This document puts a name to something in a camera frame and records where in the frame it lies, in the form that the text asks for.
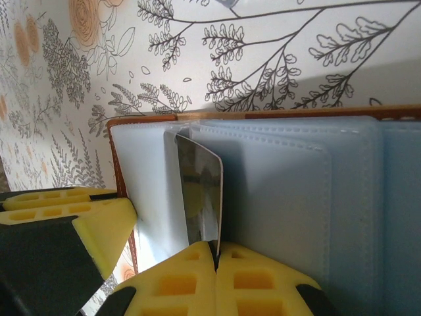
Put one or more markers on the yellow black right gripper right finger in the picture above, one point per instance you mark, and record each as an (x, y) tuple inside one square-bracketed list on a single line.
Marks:
[(256, 286)]

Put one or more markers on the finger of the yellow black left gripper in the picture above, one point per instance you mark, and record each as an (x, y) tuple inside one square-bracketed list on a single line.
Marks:
[(59, 195), (108, 224)]

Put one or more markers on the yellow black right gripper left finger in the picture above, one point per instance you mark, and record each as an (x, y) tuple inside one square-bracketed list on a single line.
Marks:
[(177, 286)]

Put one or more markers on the brown leather card holder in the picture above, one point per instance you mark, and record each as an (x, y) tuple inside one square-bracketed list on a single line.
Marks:
[(279, 197)]

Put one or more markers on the silver card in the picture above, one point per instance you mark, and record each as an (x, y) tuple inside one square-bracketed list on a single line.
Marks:
[(200, 184)]

